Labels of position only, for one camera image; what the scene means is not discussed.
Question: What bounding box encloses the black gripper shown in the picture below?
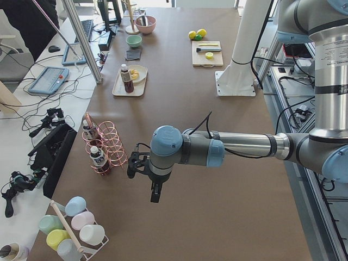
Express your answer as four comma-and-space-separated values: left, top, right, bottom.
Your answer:
148, 170, 171, 202

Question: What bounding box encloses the tea bottle white cap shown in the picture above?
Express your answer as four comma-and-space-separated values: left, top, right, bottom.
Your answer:
120, 64, 134, 93

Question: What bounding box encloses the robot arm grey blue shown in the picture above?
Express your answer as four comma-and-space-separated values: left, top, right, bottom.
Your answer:
147, 1, 347, 203

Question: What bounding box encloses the cream rectangular tray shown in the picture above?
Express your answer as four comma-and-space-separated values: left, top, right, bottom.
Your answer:
112, 71, 147, 97

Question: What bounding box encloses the white plastic cup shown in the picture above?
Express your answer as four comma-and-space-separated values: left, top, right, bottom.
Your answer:
79, 224, 105, 246

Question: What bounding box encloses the blue plastic cup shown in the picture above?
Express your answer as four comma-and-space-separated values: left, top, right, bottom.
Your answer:
65, 196, 86, 217

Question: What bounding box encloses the pink plastic cup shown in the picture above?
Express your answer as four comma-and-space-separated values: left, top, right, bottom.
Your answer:
71, 211, 95, 231

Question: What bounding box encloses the grey plastic cup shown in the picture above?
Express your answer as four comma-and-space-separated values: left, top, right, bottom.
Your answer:
57, 239, 83, 261

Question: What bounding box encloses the black equipment box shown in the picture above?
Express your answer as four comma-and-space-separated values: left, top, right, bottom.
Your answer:
28, 123, 77, 198

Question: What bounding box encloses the yellow plastic cup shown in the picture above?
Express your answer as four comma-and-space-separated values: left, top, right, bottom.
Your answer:
46, 229, 71, 251

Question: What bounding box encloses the green plastic cup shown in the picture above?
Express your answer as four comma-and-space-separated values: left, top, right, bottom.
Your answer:
39, 215, 64, 235

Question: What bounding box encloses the white round plate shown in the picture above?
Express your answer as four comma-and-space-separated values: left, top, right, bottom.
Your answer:
128, 65, 147, 83

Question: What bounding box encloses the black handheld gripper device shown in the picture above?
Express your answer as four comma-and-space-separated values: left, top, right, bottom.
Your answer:
29, 108, 65, 138

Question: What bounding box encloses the wooden cutting board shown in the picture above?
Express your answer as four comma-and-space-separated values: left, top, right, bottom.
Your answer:
191, 40, 223, 67

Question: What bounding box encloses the grey folded cloth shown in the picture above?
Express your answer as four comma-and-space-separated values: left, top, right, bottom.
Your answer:
125, 49, 141, 61

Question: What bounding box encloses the half lemon slice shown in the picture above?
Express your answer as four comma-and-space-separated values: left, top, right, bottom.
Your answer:
205, 52, 214, 59

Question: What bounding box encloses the steel cylinder muddler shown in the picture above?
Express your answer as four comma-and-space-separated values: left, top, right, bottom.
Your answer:
196, 47, 221, 53

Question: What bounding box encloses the mint green bowl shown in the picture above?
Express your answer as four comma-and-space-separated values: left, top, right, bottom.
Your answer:
126, 35, 142, 48

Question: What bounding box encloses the yellow plastic knife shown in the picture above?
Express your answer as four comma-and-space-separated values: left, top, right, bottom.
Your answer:
198, 42, 219, 46

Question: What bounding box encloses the blue teach pendant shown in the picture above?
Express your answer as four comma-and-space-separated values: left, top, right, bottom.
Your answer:
28, 66, 70, 95
61, 43, 86, 66

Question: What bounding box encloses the green lime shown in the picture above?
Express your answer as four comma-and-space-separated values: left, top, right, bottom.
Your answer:
194, 34, 202, 41

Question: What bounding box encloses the yellow lemon lower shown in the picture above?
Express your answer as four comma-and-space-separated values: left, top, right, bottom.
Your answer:
188, 30, 197, 40

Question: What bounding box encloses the yellow lemon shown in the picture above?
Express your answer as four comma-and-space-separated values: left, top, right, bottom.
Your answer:
197, 28, 207, 37
188, 30, 197, 40

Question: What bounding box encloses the wooden mug tree stand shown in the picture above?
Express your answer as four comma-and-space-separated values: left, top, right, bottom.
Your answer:
121, 0, 139, 35

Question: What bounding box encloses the yellow lemon upper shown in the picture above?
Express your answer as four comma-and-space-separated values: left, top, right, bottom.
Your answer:
197, 28, 207, 37

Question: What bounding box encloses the pink bowl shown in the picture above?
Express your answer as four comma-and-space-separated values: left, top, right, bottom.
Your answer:
134, 15, 157, 34

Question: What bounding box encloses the steel ice scoop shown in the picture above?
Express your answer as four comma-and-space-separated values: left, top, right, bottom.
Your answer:
136, 15, 152, 27

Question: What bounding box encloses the black computer mouse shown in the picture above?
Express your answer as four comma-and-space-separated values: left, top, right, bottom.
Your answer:
48, 45, 60, 53

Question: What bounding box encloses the black keyboard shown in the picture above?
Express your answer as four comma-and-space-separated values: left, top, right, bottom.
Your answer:
81, 20, 94, 41

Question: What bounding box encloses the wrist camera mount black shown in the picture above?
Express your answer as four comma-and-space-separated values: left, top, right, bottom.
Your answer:
127, 142, 150, 179

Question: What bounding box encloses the copper wire bottle rack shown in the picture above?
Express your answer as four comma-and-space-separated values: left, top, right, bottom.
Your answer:
82, 113, 127, 175

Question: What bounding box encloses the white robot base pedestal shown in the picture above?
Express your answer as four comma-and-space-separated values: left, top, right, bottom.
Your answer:
215, 0, 273, 96

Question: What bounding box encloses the aluminium frame post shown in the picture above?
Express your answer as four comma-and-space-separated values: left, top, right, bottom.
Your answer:
62, 0, 103, 84

